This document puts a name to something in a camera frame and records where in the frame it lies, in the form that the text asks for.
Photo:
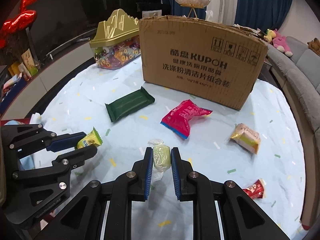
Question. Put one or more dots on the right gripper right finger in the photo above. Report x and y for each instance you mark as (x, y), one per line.
(192, 186)

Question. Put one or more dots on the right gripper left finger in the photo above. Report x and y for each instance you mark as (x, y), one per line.
(132, 186)

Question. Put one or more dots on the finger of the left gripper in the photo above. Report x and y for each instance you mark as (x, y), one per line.
(74, 159)
(64, 141)

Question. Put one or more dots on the yellow green snack packet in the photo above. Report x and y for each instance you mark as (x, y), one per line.
(92, 138)

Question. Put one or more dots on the pale green candy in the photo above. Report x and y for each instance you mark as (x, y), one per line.
(161, 159)

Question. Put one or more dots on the dark green snack pack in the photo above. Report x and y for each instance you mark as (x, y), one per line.
(129, 104)

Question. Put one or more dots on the small red candy packet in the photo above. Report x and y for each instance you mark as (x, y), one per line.
(256, 190)

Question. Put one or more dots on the red pink snack bag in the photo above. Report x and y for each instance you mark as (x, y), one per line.
(178, 118)

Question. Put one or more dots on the orange white snack packet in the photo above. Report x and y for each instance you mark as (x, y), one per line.
(246, 137)

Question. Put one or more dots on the white tv cabinet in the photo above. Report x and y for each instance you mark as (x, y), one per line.
(50, 79)

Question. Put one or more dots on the light blue tablecloth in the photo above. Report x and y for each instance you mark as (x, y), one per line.
(80, 106)

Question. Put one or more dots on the gold lidded candy container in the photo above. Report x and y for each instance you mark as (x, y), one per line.
(116, 42)

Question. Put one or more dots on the brown cardboard box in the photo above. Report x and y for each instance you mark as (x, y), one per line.
(210, 60)

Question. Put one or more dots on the black television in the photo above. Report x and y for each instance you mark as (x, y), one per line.
(60, 21)

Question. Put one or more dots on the red foil balloon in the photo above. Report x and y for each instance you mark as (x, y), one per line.
(22, 20)

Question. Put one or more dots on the grey sectional sofa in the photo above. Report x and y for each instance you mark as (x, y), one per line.
(298, 77)

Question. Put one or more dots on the pink plush toy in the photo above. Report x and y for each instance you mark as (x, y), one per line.
(280, 43)

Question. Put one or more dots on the yellow plush toy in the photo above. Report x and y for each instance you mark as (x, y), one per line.
(270, 35)

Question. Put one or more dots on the white tiered snack tray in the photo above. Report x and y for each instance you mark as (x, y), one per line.
(193, 4)

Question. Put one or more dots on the brown teddy bear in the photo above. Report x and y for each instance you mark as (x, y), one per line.
(314, 45)

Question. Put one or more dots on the blue curtain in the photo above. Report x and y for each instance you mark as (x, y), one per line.
(262, 14)

